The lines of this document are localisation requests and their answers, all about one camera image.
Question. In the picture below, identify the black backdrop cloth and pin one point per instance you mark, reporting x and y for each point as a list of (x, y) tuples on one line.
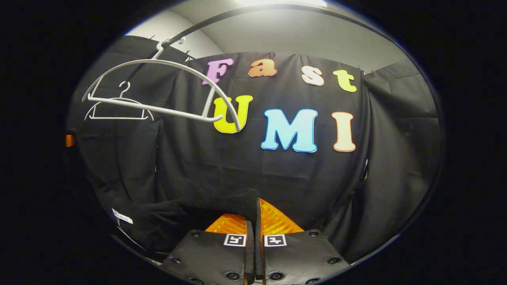
[(277, 178)]

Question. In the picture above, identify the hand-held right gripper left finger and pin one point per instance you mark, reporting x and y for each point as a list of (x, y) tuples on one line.
[(210, 257)]

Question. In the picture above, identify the white plastic hanger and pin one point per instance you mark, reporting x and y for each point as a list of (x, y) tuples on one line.
[(119, 118), (158, 109)]

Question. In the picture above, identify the black knit jacket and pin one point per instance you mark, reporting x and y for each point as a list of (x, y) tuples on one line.
[(178, 221)]

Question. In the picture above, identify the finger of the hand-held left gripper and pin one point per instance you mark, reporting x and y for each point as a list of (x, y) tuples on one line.
[(69, 140)]

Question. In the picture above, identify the large ceiling light panel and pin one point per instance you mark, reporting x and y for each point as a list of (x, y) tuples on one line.
[(277, 3)]

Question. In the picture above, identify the black metal clothes rack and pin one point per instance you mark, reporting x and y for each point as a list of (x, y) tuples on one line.
[(186, 31)]

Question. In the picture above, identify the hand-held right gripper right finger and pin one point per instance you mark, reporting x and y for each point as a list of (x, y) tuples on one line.
[(301, 257)]

